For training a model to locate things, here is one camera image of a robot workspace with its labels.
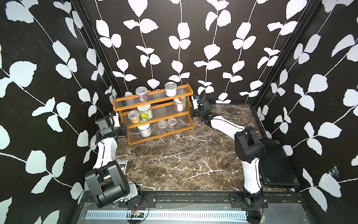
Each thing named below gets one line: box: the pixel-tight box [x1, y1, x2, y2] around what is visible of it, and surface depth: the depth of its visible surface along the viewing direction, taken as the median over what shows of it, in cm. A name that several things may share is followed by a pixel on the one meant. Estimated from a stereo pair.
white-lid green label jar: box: [137, 104, 153, 121], surface depth 87 cm
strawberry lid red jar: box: [173, 96, 186, 112], surface depth 92 cm
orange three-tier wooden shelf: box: [112, 83, 196, 146], surface depth 92 cm
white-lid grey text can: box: [137, 123, 152, 138], surface depth 94 cm
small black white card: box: [116, 159, 129, 175], surface depth 87 cm
